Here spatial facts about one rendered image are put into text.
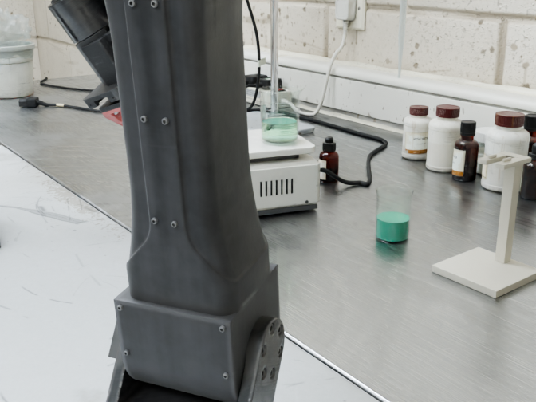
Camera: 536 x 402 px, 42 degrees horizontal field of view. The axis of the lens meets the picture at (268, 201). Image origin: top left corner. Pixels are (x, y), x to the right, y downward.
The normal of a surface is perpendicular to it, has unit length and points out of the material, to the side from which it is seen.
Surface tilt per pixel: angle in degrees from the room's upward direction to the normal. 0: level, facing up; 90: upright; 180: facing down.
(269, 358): 90
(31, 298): 0
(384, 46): 90
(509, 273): 0
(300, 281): 0
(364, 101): 90
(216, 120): 90
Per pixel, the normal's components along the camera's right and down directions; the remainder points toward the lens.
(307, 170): 0.32, 0.31
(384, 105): -0.81, 0.19
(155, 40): -0.38, 0.38
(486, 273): 0.00, -0.95
